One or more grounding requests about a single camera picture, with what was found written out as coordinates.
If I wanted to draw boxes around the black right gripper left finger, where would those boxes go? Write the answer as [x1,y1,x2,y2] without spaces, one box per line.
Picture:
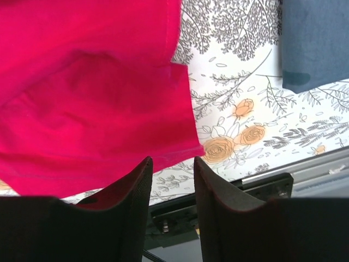
[1,157,153,261]

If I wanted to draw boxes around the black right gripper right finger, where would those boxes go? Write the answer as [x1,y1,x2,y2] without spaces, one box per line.
[194,157,348,261]

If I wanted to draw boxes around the crimson red t shirt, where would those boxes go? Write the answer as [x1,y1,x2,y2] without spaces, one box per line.
[1,1,204,198]

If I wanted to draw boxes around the grey blue folded shirt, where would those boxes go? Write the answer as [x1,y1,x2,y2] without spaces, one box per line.
[281,0,348,93]

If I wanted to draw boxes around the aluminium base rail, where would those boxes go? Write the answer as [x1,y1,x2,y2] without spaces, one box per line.
[141,148,349,262]

